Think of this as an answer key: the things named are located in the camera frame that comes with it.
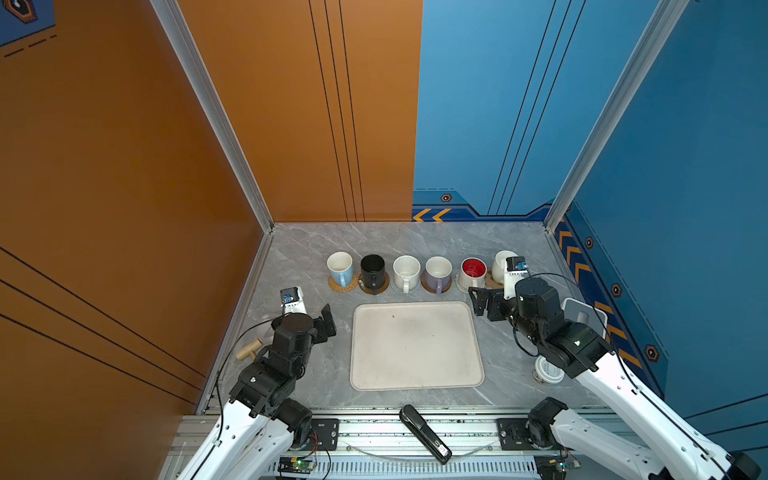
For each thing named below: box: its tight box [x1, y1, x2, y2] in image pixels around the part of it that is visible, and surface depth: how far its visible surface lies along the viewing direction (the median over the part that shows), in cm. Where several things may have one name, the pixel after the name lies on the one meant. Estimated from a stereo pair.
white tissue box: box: [561, 297, 608, 339], surface depth 91 cm
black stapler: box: [399, 404, 452, 465], surface depth 72 cm
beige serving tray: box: [350, 301, 485, 391], surface depth 89 cm
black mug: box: [360, 254, 385, 295], surface depth 98 cm
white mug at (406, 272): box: [392, 255, 421, 294], surface depth 97 cm
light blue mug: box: [326, 251, 355, 288], surface depth 97 cm
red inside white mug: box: [459, 257, 488, 292], surface depth 98 cm
